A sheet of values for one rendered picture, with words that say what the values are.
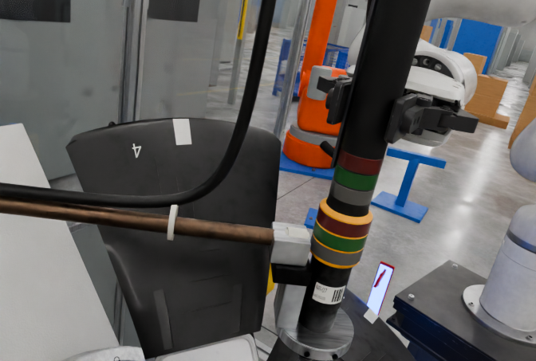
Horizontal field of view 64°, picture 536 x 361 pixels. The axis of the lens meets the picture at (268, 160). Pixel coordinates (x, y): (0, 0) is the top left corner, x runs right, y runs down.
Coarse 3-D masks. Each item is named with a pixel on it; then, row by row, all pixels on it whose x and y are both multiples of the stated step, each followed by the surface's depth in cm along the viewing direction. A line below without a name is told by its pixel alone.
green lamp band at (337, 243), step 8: (320, 232) 34; (320, 240) 34; (328, 240) 33; (336, 240) 33; (344, 240) 33; (352, 240) 33; (360, 240) 33; (336, 248) 33; (344, 248) 33; (352, 248) 33; (360, 248) 33
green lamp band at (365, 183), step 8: (336, 168) 33; (336, 176) 33; (344, 176) 32; (352, 176) 31; (360, 176) 31; (368, 176) 31; (376, 176) 32; (344, 184) 32; (352, 184) 32; (360, 184) 31; (368, 184) 32
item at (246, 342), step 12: (240, 336) 38; (192, 348) 38; (204, 348) 38; (216, 348) 38; (228, 348) 38; (240, 348) 38; (252, 348) 38; (156, 360) 37; (168, 360) 37; (180, 360) 37; (192, 360) 37; (204, 360) 37; (216, 360) 37; (228, 360) 37; (240, 360) 37; (252, 360) 37
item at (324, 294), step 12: (312, 264) 35; (324, 264) 34; (312, 276) 35; (324, 276) 35; (336, 276) 34; (348, 276) 35; (312, 288) 36; (324, 288) 35; (336, 288) 35; (312, 300) 36; (324, 300) 35; (336, 300) 35; (300, 312) 38; (312, 312) 36; (324, 312) 36; (336, 312) 37; (312, 324) 36; (324, 324) 36
